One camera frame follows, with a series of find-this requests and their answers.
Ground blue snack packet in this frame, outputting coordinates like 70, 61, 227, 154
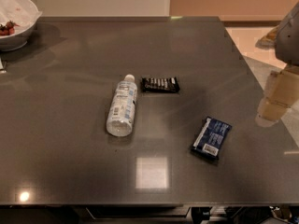
192, 117, 232, 160

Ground white bowl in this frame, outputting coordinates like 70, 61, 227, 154
0, 23, 36, 51

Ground clear plastic water bottle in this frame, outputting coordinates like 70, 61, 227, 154
107, 75, 137, 137

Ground black snack bar wrapper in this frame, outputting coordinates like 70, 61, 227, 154
141, 77, 180, 93

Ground red strawberries in bowl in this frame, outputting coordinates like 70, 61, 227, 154
0, 21, 17, 36

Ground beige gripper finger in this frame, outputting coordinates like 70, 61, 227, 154
255, 64, 299, 127

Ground white napkin in bowl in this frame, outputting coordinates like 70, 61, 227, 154
0, 0, 42, 29

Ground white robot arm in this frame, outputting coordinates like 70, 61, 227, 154
255, 3, 299, 127

